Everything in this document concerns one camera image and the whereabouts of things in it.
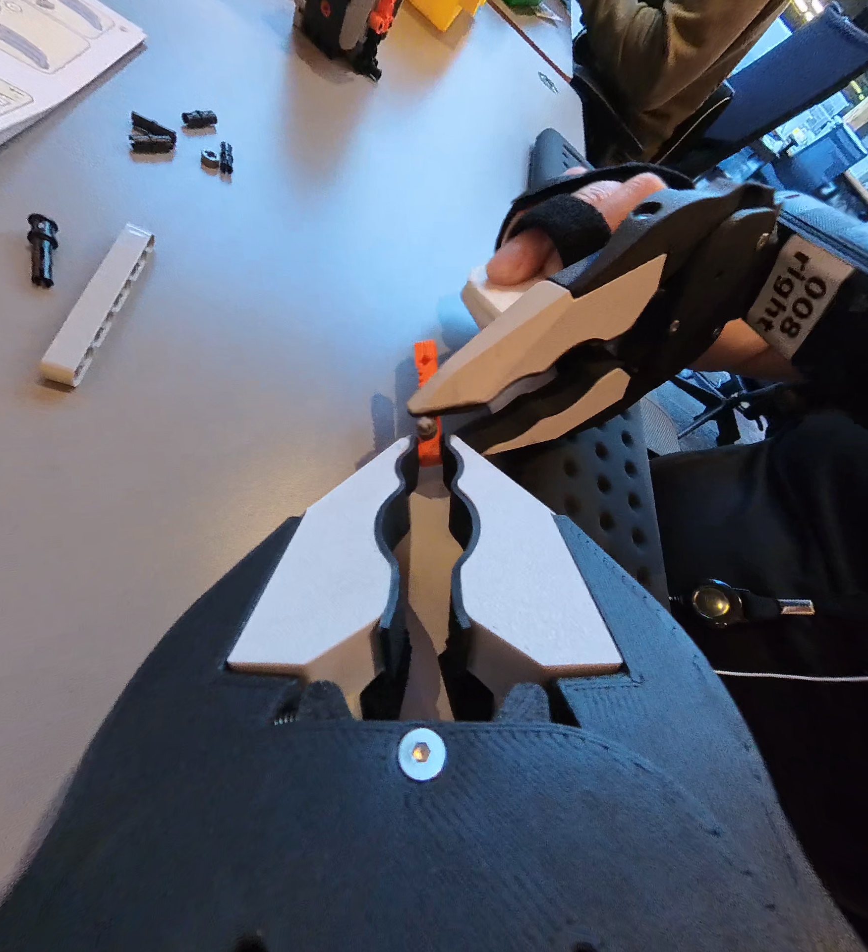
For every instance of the person's right forearm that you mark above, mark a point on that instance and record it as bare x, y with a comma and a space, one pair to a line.
746, 349

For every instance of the yellow plastic bin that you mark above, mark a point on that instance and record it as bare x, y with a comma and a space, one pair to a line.
441, 9

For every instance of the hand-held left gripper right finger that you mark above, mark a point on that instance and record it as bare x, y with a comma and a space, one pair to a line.
530, 587

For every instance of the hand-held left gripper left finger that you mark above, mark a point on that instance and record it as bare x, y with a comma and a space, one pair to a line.
315, 580

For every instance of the person's right hand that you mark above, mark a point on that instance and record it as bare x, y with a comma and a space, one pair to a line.
519, 260

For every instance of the orange building piece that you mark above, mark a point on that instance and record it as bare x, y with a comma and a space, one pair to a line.
428, 357

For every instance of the badge reel clip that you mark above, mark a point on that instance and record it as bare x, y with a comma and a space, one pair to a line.
716, 601

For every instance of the black angled connector piece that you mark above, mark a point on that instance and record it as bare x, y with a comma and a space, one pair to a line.
151, 134

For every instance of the small black pin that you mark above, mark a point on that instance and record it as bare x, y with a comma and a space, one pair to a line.
225, 158

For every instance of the green plastic bin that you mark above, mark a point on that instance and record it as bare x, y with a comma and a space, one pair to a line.
519, 4

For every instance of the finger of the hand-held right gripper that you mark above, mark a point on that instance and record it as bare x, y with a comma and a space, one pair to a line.
530, 335
575, 405

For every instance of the long black axle pin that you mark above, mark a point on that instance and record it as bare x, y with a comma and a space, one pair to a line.
42, 249

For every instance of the grey building beam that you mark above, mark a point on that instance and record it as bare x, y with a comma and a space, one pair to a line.
99, 309

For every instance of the grey desk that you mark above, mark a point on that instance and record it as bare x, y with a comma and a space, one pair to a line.
270, 297

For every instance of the instruction booklet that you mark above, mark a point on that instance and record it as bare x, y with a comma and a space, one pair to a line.
25, 59

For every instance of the black grey toy vehicle model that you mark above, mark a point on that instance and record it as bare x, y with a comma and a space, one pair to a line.
344, 30

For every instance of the person's black clothing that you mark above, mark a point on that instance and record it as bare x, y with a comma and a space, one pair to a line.
813, 744

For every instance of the blue chair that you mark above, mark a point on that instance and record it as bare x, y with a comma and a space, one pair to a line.
798, 67

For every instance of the short black connector pin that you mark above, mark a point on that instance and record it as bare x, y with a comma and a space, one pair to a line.
199, 118

